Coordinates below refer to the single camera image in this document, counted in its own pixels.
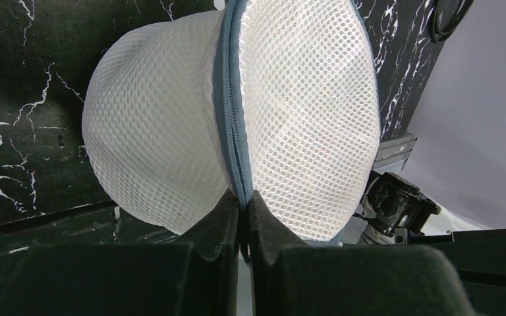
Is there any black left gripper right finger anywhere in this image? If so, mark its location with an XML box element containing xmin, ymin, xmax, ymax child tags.
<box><xmin>247</xmin><ymin>192</ymin><xmax>475</xmax><ymax>315</ymax></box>

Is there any black cable coil right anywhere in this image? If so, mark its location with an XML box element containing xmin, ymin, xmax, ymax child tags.
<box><xmin>430</xmin><ymin>0</ymin><xmax>476</xmax><ymax>43</ymax></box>

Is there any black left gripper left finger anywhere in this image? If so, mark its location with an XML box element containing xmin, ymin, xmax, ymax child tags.
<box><xmin>0</xmin><ymin>192</ymin><xmax>239</xmax><ymax>315</ymax></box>

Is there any white mesh bag blue trim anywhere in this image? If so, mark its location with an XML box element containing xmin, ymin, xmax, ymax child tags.
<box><xmin>82</xmin><ymin>1</ymin><xmax>380</xmax><ymax>242</ymax></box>

